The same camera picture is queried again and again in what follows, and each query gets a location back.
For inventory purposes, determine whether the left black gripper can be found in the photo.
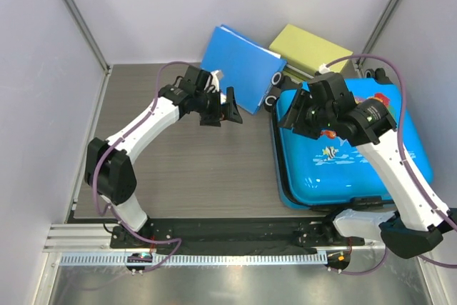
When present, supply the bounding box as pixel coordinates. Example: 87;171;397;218
195;87;243;127

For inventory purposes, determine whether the blue suitcase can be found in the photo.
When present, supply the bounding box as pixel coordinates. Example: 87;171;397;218
264;72;433;211

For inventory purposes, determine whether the white slotted cable duct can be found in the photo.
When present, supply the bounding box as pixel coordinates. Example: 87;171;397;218
59;251;328;267

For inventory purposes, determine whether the olive green drawer box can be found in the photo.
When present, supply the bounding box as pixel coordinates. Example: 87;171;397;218
269;24;353;80

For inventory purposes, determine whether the aluminium frame post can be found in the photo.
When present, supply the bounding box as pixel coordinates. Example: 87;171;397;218
361;0;402;54
62;0;111;75

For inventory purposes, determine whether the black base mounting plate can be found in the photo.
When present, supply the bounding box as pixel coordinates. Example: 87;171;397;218
106;217;358;252

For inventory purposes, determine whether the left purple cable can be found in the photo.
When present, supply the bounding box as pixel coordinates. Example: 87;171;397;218
91;60;183;291

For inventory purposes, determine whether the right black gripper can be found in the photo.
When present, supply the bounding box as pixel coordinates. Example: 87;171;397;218
277;89;334;140

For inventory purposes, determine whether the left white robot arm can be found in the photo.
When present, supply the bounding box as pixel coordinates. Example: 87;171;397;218
84;65;243;248

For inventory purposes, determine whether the blue file folder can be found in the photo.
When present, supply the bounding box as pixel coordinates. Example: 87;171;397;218
201;25;286;114

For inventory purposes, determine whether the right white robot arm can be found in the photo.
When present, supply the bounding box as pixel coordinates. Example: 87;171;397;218
271;72;456;259

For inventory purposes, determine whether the left aluminium frame post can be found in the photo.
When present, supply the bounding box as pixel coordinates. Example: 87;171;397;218
62;0;111;75

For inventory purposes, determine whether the right aluminium frame post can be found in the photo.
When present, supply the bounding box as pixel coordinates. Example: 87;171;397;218
361;0;402;54

